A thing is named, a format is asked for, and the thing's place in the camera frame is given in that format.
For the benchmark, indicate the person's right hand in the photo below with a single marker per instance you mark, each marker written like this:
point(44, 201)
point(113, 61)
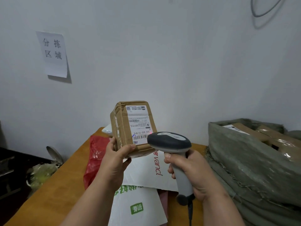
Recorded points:
point(196, 172)

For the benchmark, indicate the person's left hand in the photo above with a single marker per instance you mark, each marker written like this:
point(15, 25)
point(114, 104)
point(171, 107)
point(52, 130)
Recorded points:
point(112, 165)

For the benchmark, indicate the person's right thumb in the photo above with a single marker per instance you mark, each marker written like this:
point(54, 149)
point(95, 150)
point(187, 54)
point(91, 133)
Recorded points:
point(172, 158)

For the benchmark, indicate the person's left thumb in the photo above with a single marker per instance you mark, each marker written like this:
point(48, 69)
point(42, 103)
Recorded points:
point(125, 150)

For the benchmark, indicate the grey handheld barcode scanner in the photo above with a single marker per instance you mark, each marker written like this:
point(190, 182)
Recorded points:
point(175, 150)

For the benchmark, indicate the small brown cardboard parcel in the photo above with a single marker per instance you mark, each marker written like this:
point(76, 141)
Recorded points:
point(131, 125)

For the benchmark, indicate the person's right forearm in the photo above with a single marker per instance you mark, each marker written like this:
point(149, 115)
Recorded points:
point(221, 210)

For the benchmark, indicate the person's left forearm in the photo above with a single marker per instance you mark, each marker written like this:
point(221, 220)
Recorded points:
point(90, 203)

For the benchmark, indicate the white mailer bag red print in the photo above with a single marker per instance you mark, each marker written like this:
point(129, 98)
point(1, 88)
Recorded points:
point(150, 172)

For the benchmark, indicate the small white parcel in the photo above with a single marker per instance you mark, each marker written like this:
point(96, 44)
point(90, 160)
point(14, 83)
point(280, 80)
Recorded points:
point(107, 130)

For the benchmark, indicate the red plastic bag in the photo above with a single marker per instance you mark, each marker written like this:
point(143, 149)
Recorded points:
point(94, 160)

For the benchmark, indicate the white mailer bag green print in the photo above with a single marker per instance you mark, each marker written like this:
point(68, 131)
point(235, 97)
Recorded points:
point(138, 207)

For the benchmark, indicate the flat brown labelled parcel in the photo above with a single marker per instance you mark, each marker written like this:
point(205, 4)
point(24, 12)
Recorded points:
point(244, 131)

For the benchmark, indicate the grey woven sack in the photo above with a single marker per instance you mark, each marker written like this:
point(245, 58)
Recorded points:
point(249, 171)

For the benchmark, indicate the clear crumpled plastic bag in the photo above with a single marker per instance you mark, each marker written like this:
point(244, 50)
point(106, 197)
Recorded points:
point(43, 170)

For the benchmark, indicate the brown taped cardboard box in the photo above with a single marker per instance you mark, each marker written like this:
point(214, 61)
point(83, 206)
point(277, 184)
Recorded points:
point(282, 141)

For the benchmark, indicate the black cabinet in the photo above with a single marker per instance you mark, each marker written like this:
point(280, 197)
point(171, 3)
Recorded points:
point(10, 176)

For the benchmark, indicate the white paper wall sign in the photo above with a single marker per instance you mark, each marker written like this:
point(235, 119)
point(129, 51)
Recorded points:
point(53, 54)

